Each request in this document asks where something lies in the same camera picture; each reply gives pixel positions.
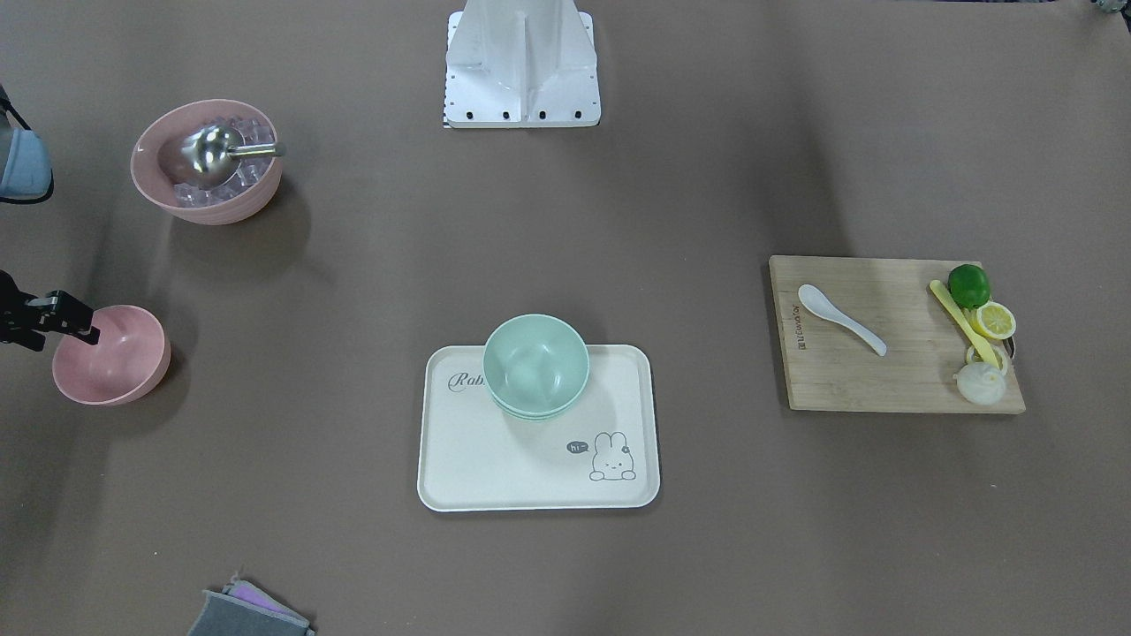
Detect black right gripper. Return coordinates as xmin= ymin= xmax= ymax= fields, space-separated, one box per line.
xmin=1 ymin=270 xmax=101 ymax=352

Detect small pink bowl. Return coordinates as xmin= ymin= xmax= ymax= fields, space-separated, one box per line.
xmin=51 ymin=306 xmax=172 ymax=406

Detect white ceramic spoon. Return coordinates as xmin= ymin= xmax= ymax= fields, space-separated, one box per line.
xmin=797 ymin=284 xmax=888 ymax=356

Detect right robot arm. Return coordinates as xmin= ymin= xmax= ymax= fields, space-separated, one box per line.
xmin=1 ymin=89 xmax=101 ymax=352

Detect large pink bowl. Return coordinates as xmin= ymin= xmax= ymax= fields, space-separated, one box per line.
xmin=129 ymin=98 xmax=285 ymax=226

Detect metal ice scoop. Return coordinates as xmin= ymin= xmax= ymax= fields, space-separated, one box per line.
xmin=166 ymin=124 xmax=286 ymax=189

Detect grey folded cloth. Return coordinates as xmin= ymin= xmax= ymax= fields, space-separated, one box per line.
xmin=187 ymin=576 xmax=316 ymax=635

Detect stacked green bowls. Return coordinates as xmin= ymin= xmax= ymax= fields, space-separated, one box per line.
xmin=482 ymin=313 xmax=592 ymax=421

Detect cream rabbit tray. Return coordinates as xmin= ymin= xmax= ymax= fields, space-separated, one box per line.
xmin=417 ymin=344 xmax=661 ymax=512

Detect bamboo cutting board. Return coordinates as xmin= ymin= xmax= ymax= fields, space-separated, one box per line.
xmin=769 ymin=256 xmax=1026 ymax=415

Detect green lime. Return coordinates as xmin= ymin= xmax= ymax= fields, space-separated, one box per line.
xmin=946 ymin=264 xmax=992 ymax=310

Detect lemon slice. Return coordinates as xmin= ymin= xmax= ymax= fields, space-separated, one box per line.
xmin=965 ymin=343 xmax=1013 ymax=375

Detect yellow plastic knife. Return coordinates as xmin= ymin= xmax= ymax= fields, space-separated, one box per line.
xmin=929 ymin=280 xmax=1005 ymax=371

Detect white toy bun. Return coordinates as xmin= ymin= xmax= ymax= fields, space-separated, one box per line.
xmin=953 ymin=361 xmax=1007 ymax=405

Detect lemon half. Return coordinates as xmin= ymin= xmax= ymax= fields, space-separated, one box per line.
xmin=967 ymin=301 xmax=1017 ymax=341

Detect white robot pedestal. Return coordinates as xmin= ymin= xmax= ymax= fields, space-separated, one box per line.
xmin=442 ymin=1 xmax=603 ymax=129

